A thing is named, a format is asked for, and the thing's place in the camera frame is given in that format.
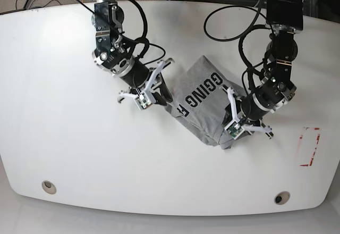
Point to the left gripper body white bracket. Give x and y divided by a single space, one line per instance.
246 113

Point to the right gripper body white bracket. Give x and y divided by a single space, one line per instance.
141 80

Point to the grey T-shirt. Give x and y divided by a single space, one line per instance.
199 103

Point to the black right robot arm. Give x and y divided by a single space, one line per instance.
120 56

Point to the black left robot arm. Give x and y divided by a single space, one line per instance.
271 88

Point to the red tape rectangle marking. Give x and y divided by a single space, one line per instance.
307 147

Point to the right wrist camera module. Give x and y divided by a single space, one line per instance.
142 101

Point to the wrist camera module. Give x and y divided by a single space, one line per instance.
234 129
142 101

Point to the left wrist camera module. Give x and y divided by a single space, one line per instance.
234 129

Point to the right table cable grommet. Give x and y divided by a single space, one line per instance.
282 198

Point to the table cable grommet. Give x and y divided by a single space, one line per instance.
49 187
282 198

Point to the left table cable grommet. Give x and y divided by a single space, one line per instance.
49 187

